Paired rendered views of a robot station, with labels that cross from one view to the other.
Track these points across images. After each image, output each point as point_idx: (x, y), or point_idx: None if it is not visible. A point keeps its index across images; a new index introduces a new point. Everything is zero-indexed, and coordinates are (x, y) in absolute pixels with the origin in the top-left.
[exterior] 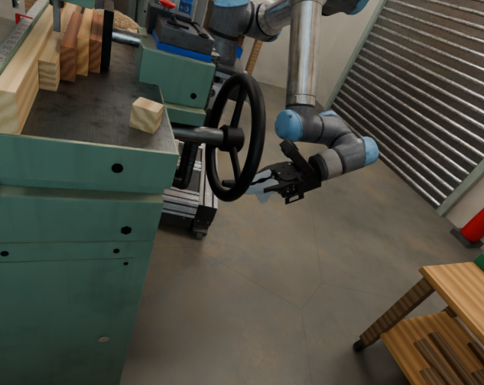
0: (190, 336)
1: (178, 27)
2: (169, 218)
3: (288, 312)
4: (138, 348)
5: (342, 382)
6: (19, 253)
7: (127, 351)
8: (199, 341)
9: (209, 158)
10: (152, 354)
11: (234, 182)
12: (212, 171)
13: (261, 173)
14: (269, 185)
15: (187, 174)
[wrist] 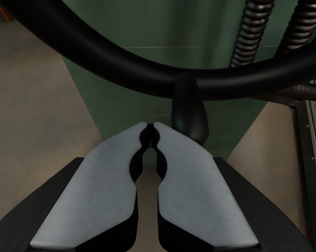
0: (153, 238)
1: None
2: None
3: None
4: (150, 185)
5: None
6: None
7: (98, 129)
8: (147, 248)
9: (295, 50)
10: (143, 196)
11: (181, 97)
12: (241, 67)
13: (210, 178)
14: (79, 184)
15: (233, 48)
